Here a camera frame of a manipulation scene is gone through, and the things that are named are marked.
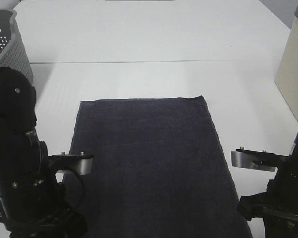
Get grey perforated plastic basket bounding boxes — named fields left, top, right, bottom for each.
left=0, top=9, right=34, bottom=83

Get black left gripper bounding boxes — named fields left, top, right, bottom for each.
left=7, top=198, right=87, bottom=238

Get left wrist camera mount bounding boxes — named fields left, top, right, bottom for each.
left=48, top=151, right=94, bottom=175

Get dark grey towel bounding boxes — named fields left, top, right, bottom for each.
left=70, top=96, right=252, bottom=238

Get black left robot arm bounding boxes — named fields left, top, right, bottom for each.
left=0, top=67, right=88, bottom=238

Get beige fabric bin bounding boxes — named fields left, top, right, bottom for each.
left=275, top=6, right=298, bottom=122

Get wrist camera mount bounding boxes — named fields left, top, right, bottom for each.
left=48, top=151, right=94, bottom=175
left=230, top=147, right=288, bottom=172

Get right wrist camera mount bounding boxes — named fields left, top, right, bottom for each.
left=230, top=147, right=288, bottom=172

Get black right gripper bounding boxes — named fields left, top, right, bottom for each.
left=237, top=192, right=298, bottom=238

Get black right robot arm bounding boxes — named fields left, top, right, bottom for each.
left=231, top=132, right=298, bottom=238

